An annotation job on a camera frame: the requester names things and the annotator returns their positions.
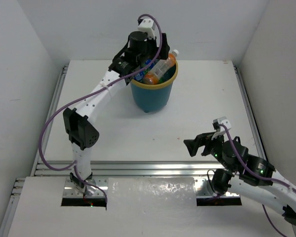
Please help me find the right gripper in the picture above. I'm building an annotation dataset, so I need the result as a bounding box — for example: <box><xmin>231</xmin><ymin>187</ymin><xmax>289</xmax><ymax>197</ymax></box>
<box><xmin>183</xmin><ymin>128</ymin><xmax>234</xmax><ymax>172</ymax></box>

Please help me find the green plastic bottle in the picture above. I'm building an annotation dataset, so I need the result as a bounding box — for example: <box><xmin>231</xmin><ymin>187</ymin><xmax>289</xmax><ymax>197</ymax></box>
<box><xmin>140</xmin><ymin>63</ymin><xmax>154</xmax><ymax>76</ymax></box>

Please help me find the orange bottle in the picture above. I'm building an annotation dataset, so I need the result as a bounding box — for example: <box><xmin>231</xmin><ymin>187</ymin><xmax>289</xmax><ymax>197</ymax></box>
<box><xmin>143</xmin><ymin>49</ymin><xmax>179</xmax><ymax>85</ymax></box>

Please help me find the blue label bottle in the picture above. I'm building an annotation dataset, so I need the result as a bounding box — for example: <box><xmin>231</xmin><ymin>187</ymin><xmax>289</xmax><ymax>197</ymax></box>
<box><xmin>134</xmin><ymin>71</ymin><xmax>145</xmax><ymax>81</ymax></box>

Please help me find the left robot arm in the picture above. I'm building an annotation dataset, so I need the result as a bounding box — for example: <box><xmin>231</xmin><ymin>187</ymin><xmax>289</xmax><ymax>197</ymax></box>
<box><xmin>63</xmin><ymin>30</ymin><xmax>170</xmax><ymax>190</ymax></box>

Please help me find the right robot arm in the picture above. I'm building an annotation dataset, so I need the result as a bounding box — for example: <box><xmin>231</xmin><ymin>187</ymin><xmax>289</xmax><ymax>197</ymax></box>
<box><xmin>184</xmin><ymin>132</ymin><xmax>296</xmax><ymax>226</ymax></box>

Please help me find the teal bin with yellow rim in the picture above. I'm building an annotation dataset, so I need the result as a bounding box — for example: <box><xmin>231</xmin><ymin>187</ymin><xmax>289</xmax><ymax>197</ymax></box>
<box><xmin>130</xmin><ymin>63</ymin><xmax>179</xmax><ymax>113</ymax></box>

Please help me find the white front cover plate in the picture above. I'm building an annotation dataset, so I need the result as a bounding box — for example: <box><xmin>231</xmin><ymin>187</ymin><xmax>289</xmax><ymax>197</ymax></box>
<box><xmin>108</xmin><ymin>177</ymin><xmax>196</xmax><ymax>210</ymax></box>

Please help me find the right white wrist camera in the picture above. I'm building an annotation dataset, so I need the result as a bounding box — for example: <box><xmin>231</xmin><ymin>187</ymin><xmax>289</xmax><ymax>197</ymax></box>
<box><xmin>212</xmin><ymin>117</ymin><xmax>231</xmax><ymax>140</ymax></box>

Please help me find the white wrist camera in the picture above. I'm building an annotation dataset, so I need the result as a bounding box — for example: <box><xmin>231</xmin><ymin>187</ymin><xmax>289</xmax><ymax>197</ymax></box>
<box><xmin>212</xmin><ymin>117</ymin><xmax>231</xmax><ymax>140</ymax></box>
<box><xmin>138</xmin><ymin>18</ymin><xmax>156</xmax><ymax>40</ymax></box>

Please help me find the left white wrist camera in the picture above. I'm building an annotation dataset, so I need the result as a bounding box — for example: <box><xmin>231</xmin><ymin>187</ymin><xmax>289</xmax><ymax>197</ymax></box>
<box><xmin>138</xmin><ymin>18</ymin><xmax>156</xmax><ymax>40</ymax></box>

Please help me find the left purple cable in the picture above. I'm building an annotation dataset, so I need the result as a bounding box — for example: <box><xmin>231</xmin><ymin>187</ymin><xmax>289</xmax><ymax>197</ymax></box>
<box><xmin>38</xmin><ymin>13</ymin><xmax>163</xmax><ymax>205</ymax></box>

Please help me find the purple cable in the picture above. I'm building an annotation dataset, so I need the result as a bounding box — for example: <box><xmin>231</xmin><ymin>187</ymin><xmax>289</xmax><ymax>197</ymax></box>
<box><xmin>218</xmin><ymin>123</ymin><xmax>296</xmax><ymax>237</ymax></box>
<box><xmin>38</xmin><ymin>13</ymin><xmax>163</xmax><ymax>205</ymax></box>

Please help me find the aluminium front rail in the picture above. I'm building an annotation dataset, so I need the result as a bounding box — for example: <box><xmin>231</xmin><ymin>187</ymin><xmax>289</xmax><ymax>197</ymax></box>
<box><xmin>31</xmin><ymin>161</ymin><xmax>222</xmax><ymax>200</ymax></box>

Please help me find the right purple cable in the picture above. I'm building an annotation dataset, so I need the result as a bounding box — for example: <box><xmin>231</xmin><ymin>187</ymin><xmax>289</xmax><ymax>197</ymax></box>
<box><xmin>218</xmin><ymin>123</ymin><xmax>296</xmax><ymax>237</ymax></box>

